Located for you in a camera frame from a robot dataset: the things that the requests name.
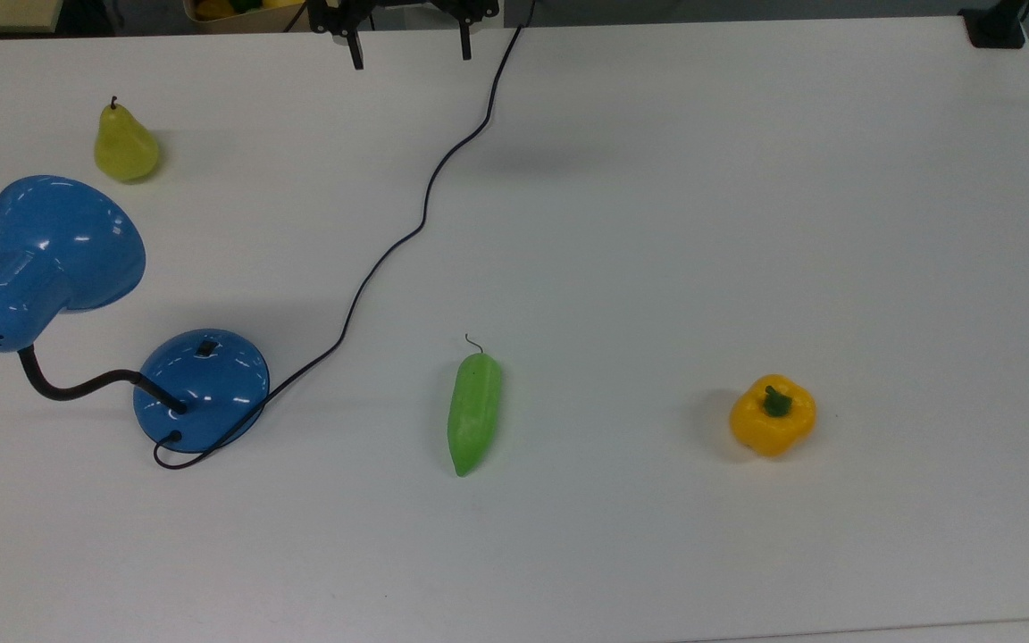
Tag yellow-green toy pear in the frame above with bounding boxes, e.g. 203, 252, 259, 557
93, 96, 161, 183

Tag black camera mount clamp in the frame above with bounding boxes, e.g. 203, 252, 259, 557
959, 0, 1029, 50

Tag black lamp power cable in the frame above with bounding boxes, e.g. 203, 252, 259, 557
154, 0, 535, 471

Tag yellow toy bell pepper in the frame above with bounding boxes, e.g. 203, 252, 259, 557
729, 374, 817, 458

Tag yellow storage bin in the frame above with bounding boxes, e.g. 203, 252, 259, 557
184, 0, 306, 34

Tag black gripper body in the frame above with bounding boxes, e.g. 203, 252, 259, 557
307, 0, 499, 37

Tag blue gooseneck desk lamp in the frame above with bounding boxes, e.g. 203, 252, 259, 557
0, 174, 271, 454

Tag green toy cucumber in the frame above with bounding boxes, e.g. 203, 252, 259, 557
447, 334, 503, 478

